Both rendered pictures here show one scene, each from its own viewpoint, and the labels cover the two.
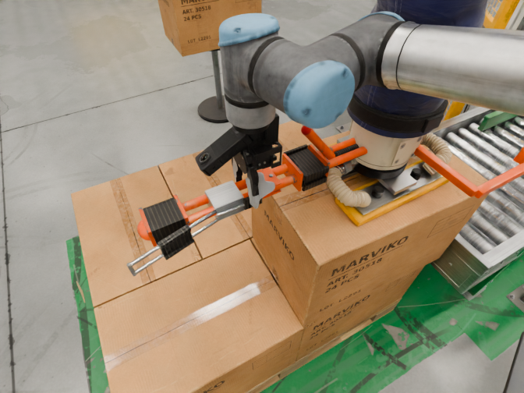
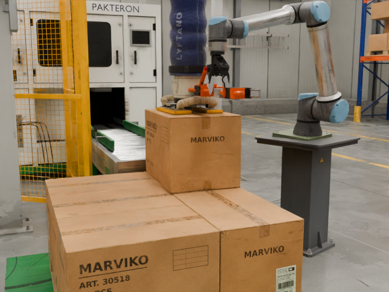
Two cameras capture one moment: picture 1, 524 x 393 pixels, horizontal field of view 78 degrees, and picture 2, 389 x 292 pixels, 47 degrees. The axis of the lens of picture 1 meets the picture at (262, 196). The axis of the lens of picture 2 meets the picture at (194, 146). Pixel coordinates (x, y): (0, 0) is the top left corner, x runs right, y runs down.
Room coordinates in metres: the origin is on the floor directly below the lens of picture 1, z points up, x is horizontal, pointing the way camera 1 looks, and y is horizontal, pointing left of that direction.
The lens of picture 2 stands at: (0.35, 2.29, 1.16)
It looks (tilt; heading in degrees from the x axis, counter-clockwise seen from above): 9 degrees down; 277
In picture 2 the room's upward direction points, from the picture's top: straight up
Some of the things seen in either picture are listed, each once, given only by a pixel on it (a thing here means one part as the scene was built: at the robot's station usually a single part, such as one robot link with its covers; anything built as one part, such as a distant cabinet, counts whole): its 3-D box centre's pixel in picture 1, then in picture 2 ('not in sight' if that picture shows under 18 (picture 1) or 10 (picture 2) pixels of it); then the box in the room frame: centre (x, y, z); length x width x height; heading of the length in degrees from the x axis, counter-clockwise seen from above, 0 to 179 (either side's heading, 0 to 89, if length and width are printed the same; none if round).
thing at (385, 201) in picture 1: (395, 185); (203, 106); (0.62, -0.37, 0.97); 0.34 x 0.10 x 0.05; 119
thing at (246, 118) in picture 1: (249, 105); (216, 47); (0.51, 0.02, 1.29); 0.10 x 0.09 x 0.05; 27
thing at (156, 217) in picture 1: (165, 220); (233, 92); (0.42, 0.20, 1.07); 0.08 x 0.07 x 0.05; 119
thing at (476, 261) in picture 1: (413, 205); (168, 161); (0.88, -0.64, 0.58); 0.70 x 0.03 x 0.06; 28
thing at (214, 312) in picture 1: (241, 246); (154, 233); (0.83, 0.10, 0.34); 1.20 x 1.00 x 0.40; 118
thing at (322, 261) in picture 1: (354, 214); (189, 145); (0.70, -0.32, 0.74); 0.60 x 0.40 x 0.40; 116
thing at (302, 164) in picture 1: (305, 167); (205, 90); (0.58, -0.11, 1.08); 0.10 x 0.08 x 0.06; 29
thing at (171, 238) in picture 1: (202, 230); (239, 92); (0.39, 0.12, 1.08); 0.31 x 0.03 x 0.05; 131
